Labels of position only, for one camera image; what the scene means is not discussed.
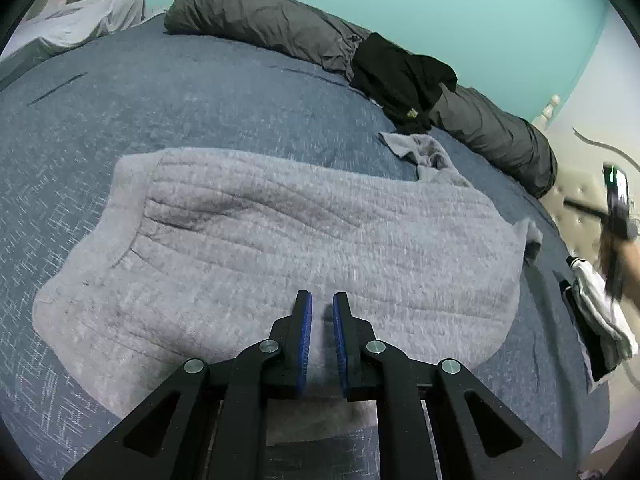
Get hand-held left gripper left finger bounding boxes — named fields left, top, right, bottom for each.
left=62, top=290, right=313, bottom=480

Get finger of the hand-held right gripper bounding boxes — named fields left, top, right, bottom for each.
left=563, top=198, right=608, bottom=221

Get white and black garment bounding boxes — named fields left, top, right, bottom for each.
left=557, top=255, right=640, bottom=392

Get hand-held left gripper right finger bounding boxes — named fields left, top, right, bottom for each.
left=332, top=291, right=583, bottom=480

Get cream tufted headboard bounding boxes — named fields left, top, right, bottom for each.
left=531, top=94, right=640, bottom=281

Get person's right hand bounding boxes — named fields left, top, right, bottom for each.
left=596, top=235, right=640, bottom=306

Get grey fleece sweater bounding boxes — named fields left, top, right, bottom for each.
left=32, top=132, right=544, bottom=433

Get light grey bed sheet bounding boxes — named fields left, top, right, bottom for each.
left=0, top=0, right=168, bottom=68

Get dark grey rolled duvet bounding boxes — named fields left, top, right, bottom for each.
left=164, top=0, right=558, bottom=199

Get blue patterned bedspread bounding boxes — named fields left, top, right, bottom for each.
left=0, top=12, right=613, bottom=480

